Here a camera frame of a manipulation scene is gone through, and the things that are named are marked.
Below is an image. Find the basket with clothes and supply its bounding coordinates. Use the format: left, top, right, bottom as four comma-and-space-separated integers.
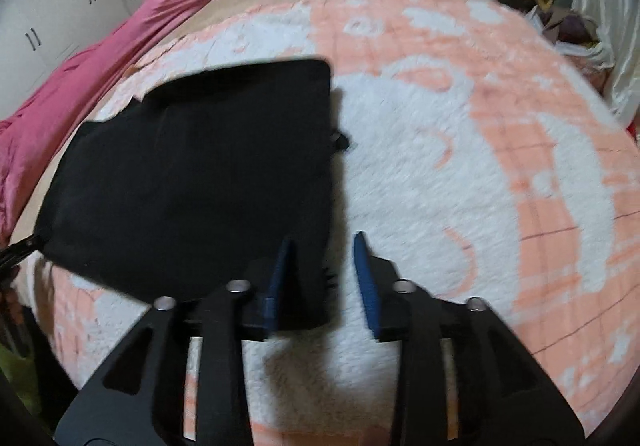
525, 6, 615, 71

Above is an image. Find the white satin curtain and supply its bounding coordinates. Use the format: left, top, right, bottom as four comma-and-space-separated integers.
572, 0, 639, 126

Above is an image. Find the pink quilt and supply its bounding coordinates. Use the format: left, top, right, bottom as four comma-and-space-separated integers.
1, 0, 211, 247

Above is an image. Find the black garment with orange patches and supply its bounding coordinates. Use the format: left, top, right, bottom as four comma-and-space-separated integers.
35, 58, 334, 331

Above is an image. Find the orange white plush blanket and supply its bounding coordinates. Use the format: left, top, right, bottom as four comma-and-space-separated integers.
14, 0, 639, 445

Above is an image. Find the white wardrobe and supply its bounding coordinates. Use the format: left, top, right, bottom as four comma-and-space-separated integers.
0, 0, 129, 119

